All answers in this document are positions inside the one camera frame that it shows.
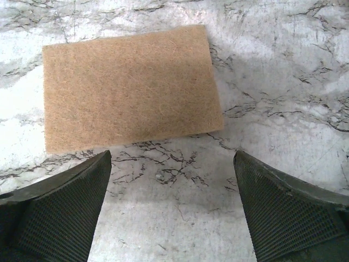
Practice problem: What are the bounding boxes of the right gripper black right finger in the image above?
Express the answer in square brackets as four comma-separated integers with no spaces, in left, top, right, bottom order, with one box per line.
[233,151,348,261]

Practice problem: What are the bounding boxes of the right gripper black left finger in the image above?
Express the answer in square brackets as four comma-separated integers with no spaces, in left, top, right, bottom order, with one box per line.
[1,151,111,261]

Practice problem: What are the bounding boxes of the tan scouring pad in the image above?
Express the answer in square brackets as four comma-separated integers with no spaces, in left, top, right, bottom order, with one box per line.
[42,25,224,153]

